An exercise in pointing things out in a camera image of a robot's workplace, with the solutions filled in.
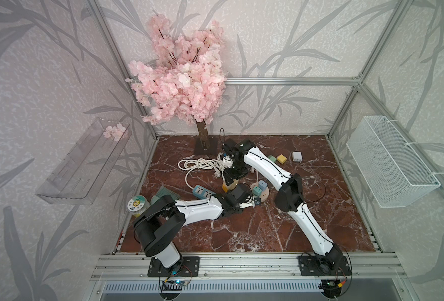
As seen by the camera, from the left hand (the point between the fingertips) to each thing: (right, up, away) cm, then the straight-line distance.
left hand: (237, 197), depth 90 cm
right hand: (-3, +8, +1) cm, 9 cm away
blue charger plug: (+12, +7, -2) cm, 14 cm away
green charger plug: (+21, +19, +17) cm, 33 cm away
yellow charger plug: (+26, +18, +17) cm, 36 cm away
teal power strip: (-17, +2, +1) cm, 18 cm away
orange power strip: (-6, +4, +3) cm, 8 cm away
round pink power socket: (+14, +2, +1) cm, 14 cm away
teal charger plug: (+9, +4, -2) cm, 10 cm away
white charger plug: (+35, +20, +19) cm, 45 cm away
